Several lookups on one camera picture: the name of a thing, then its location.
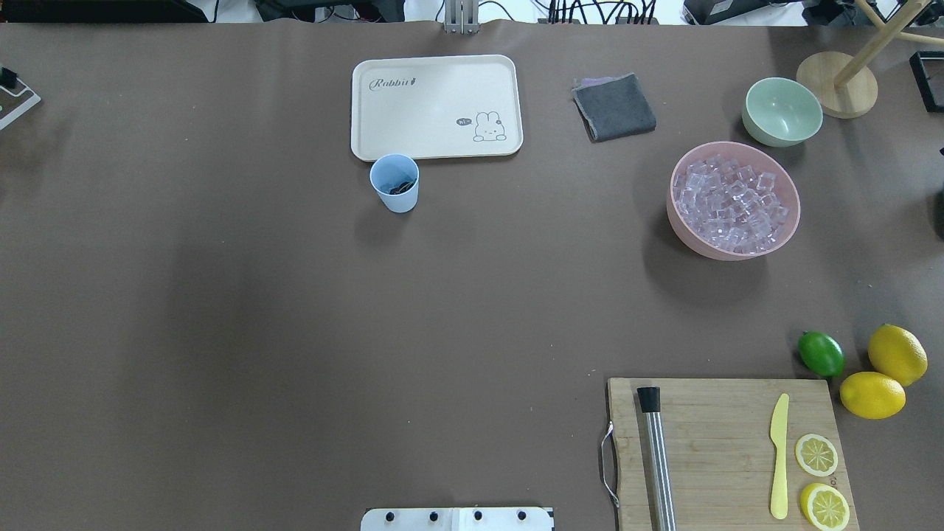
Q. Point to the dark red cherry pair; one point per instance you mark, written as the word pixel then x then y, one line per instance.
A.
pixel 400 189

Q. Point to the clear ice cubes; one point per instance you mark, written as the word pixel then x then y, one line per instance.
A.
pixel 730 203

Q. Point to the light blue plastic cup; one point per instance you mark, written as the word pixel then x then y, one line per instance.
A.
pixel 390 170

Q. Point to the cream rabbit tray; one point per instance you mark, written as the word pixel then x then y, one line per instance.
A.
pixel 435 107

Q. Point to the grey folded cloth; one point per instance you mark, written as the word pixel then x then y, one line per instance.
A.
pixel 613 107

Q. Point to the steel muddler black tip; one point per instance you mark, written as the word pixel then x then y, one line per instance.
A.
pixel 662 496

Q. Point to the pink bowl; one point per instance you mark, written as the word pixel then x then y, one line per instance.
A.
pixel 686 228

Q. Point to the wooden cutting board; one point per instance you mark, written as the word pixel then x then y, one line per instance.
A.
pixel 719 452

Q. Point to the mint green bowl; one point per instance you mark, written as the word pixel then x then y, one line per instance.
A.
pixel 781 113

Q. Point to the green lime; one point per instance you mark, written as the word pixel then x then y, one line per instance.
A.
pixel 821 354

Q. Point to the yellow plastic knife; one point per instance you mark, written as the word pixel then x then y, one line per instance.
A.
pixel 778 434

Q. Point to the lemon slice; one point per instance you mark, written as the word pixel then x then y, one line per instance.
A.
pixel 825 507
pixel 816 455

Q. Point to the wooden mug tree stand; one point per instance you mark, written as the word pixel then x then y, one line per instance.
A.
pixel 843 84

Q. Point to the yellow lemon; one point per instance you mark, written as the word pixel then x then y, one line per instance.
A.
pixel 897 353
pixel 872 395

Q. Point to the aluminium frame post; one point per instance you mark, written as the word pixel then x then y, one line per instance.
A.
pixel 461 17

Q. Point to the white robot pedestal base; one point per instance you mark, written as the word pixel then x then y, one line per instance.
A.
pixel 459 518

